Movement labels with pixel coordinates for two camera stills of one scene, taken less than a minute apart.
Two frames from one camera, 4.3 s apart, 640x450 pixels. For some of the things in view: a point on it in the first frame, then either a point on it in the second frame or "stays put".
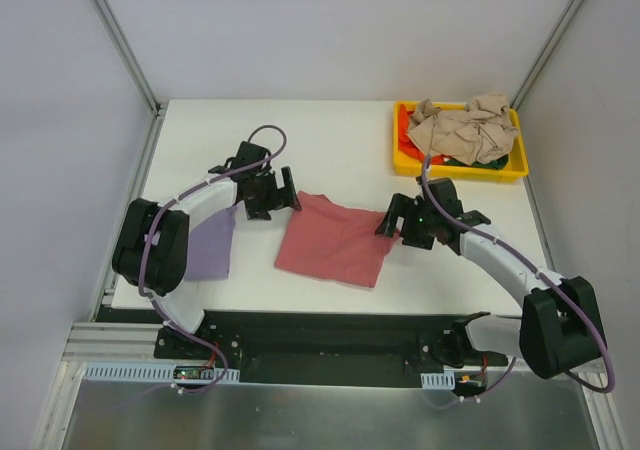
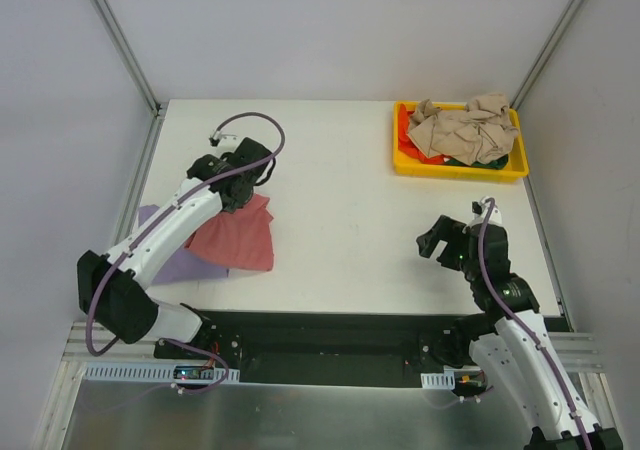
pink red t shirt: [334, 241] → [240, 239]
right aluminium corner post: [559, 33] stays put
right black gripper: [403, 222] → [447, 246]
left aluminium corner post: [159, 109] stays put
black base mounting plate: [316, 348] stays put
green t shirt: [498, 163] stays put
